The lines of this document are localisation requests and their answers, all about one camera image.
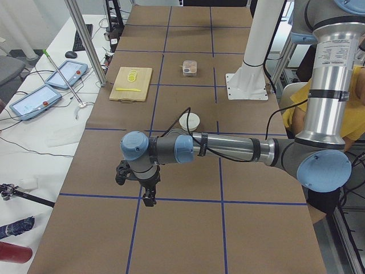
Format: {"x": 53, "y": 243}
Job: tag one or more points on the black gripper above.
{"x": 150, "y": 183}

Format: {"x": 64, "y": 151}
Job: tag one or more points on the clear plastic egg box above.
{"x": 189, "y": 68}

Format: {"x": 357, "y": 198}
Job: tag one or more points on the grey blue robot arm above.
{"x": 326, "y": 21}

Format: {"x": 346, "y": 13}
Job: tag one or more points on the white small box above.
{"x": 29, "y": 184}

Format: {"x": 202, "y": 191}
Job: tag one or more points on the white bowl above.
{"x": 189, "y": 122}

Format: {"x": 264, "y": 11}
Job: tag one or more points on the yellow plastic knife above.
{"x": 127, "y": 89}

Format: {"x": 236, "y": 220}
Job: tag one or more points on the bamboo cutting board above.
{"x": 142, "y": 82}

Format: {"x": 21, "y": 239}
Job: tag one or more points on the metal grabber stick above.
{"x": 81, "y": 103}

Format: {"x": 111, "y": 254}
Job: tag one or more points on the folded blue umbrella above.
{"x": 17, "y": 228}

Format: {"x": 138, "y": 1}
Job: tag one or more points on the black tripod rod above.
{"x": 9, "y": 190}

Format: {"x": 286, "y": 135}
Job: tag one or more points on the blue teach pendant near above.
{"x": 36, "y": 102}

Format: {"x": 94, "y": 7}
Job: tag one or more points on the blue teach pendant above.
{"x": 36, "y": 102}
{"x": 71, "y": 70}

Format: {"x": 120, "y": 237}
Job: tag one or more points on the blue teach pendant far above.
{"x": 71, "y": 70}

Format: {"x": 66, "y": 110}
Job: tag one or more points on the red cylinder bottle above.
{"x": 12, "y": 253}

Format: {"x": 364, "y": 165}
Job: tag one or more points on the black computer mouse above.
{"x": 71, "y": 54}

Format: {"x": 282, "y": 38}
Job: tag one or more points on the person in yellow shirt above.
{"x": 327, "y": 119}

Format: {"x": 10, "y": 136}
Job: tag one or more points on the grey office chair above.
{"x": 11, "y": 67}

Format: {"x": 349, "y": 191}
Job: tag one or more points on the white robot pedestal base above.
{"x": 248, "y": 82}

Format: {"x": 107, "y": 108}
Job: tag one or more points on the aluminium frame post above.
{"x": 80, "y": 25}

